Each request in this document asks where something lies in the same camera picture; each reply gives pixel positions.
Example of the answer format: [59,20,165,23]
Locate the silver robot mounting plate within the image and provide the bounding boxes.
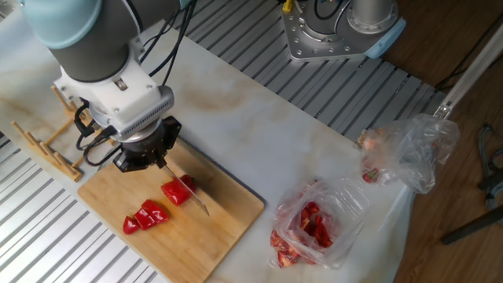
[281,0,378,62]

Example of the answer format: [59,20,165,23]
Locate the chopped red pepper pieces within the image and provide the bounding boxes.
[270,200,335,269]

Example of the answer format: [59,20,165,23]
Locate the wooden peg rack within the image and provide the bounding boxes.
[10,84,119,183]

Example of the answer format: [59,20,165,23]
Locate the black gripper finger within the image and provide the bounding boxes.
[112,151,159,174]
[156,115,183,169]

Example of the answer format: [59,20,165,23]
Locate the clear plastic bag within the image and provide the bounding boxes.
[269,176,370,270]
[355,112,461,194]

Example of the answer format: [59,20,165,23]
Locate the cut red pepper tip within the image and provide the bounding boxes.
[122,215,141,236]

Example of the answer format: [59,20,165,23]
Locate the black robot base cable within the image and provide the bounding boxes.
[313,0,351,21]

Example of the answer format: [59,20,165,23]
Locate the black furniture leg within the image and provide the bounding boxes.
[439,206,503,247]

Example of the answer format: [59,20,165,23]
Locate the bamboo cutting board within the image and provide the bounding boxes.
[76,139,266,283]

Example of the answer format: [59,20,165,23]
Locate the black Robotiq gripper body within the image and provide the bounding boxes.
[120,124,167,163]

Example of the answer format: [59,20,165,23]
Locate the grey cable bundle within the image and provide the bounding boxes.
[477,124,503,213]

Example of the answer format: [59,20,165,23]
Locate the pale pepper scraps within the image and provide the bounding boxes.
[356,127,390,185]

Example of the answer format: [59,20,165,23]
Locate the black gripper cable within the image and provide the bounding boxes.
[73,0,197,168]

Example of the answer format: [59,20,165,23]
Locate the steel cleaver knife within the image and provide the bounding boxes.
[162,164,211,218]

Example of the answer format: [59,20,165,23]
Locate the marble pattern table mat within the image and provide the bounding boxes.
[0,0,416,283]

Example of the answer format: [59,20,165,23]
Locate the thin black floor wire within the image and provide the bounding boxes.
[434,15,503,94]

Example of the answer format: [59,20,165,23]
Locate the aluminium frame bar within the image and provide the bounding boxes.
[434,23,503,119]

